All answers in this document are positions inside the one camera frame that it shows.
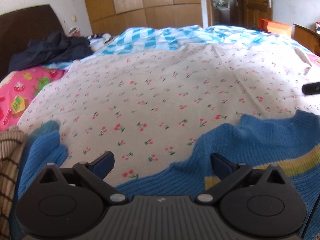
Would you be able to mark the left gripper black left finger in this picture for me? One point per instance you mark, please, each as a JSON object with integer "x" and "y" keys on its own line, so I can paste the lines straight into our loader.
{"x": 91, "y": 175}

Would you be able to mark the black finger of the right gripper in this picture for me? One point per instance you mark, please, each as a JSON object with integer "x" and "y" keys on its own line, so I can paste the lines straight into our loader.
{"x": 311, "y": 88}

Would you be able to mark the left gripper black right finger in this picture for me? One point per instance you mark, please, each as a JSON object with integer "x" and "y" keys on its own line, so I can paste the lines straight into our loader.
{"x": 230, "y": 175}

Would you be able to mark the blue striped knit sweater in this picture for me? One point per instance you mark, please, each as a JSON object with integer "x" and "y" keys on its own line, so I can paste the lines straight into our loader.
{"x": 278, "y": 200}

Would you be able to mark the dark navy clothing pile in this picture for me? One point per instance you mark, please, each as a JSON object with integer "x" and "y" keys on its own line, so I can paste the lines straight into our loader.
{"x": 56, "y": 48}

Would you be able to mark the orange box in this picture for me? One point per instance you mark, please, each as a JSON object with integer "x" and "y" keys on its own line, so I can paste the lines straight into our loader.
{"x": 275, "y": 27}

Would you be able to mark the beige brown striped garment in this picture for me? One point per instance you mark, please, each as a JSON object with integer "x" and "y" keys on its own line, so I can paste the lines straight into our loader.
{"x": 13, "y": 141}

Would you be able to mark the white cherry print bedsheet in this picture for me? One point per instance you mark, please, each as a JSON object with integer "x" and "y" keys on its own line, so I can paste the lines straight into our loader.
{"x": 149, "y": 108}

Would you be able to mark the wooden door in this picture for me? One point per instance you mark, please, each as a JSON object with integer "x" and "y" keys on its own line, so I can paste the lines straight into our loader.
{"x": 254, "y": 10}

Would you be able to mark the pink cartoon print bedsheet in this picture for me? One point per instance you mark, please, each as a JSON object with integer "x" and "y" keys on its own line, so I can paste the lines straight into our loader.
{"x": 19, "y": 88}

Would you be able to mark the pink cup on nightstand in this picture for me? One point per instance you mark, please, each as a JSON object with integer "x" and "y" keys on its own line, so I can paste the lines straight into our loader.
{"x": 75, "y": 31}

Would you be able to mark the blue white checkered quilt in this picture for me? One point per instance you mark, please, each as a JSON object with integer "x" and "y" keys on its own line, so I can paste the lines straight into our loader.
{"x": 137, "y": 40}

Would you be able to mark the dark brown headboard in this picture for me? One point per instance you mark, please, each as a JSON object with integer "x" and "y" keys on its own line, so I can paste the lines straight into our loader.
{"x": 20, "y": 26}

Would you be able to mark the wooden wardrobe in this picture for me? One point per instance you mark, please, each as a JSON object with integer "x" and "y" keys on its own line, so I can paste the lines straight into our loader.
{"x": 115, "y": 16}

